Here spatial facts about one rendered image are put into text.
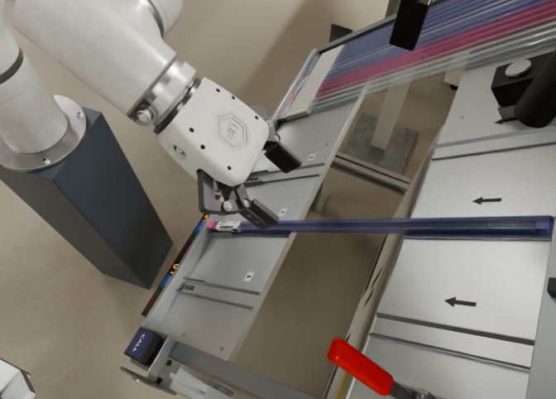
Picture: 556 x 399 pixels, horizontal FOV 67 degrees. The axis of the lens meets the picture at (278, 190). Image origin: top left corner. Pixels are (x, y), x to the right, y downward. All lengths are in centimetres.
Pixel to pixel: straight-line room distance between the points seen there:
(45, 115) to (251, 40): 139
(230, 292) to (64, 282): 107
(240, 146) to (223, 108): 4
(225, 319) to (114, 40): 36
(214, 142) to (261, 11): 188
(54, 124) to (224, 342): 55
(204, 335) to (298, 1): 198
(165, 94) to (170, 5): 11
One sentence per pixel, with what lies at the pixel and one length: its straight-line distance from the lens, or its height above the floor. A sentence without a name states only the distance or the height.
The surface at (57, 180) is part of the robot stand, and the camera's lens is 92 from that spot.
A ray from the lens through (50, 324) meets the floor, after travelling 159.
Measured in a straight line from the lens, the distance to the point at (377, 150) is 173.
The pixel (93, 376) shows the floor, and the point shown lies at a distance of 150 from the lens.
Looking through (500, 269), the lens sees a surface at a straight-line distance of 41.
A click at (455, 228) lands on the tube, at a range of 44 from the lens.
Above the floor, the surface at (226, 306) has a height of 81.
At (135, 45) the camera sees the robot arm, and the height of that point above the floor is 111.
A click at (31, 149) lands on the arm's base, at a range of 94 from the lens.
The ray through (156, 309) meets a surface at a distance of 70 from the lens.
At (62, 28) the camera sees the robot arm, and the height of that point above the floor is 113.
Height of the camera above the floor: 139
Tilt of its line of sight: 60 degrees down
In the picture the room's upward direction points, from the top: straight up
